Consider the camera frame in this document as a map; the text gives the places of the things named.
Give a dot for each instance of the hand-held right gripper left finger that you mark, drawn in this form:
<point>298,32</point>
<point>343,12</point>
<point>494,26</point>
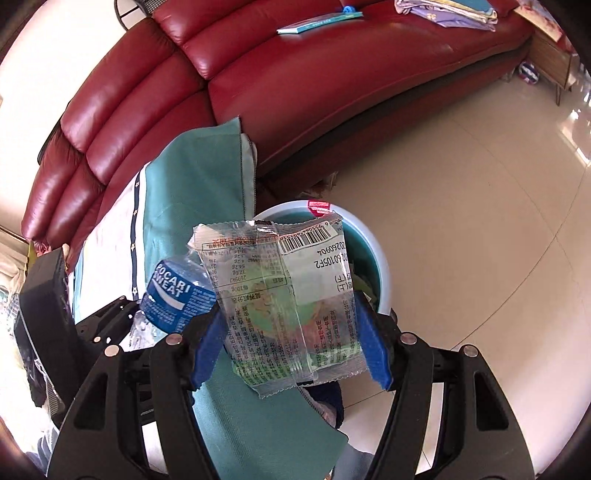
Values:
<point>210,346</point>

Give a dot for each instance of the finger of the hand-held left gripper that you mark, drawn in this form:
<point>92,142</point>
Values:
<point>108,321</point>

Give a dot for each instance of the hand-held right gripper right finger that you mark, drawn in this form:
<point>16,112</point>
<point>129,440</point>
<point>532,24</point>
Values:
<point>374,341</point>

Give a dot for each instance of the clear water bottle blue label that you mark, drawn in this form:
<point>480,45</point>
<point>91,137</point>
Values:
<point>175,295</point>

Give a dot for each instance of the clear green print wrapper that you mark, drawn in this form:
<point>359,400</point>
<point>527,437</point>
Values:
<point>277,300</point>

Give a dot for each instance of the teal plastic bucket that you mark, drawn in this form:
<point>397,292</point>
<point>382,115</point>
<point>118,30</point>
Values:
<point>364,249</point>

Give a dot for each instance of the striped star print blanket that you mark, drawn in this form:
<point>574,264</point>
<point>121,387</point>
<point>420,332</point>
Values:
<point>194,194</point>

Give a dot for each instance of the red leather sofa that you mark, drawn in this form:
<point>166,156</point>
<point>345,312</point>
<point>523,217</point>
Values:
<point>277,92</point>

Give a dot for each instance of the purple white ball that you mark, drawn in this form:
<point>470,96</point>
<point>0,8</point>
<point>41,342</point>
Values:
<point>528,73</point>

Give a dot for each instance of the thin teal book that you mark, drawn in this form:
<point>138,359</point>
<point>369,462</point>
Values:
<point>314,23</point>

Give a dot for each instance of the wooden cabinet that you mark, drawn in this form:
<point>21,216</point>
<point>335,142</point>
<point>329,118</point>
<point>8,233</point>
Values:
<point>554,60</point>

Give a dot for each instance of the stack of folded cloths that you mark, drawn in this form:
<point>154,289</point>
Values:
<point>443,14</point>

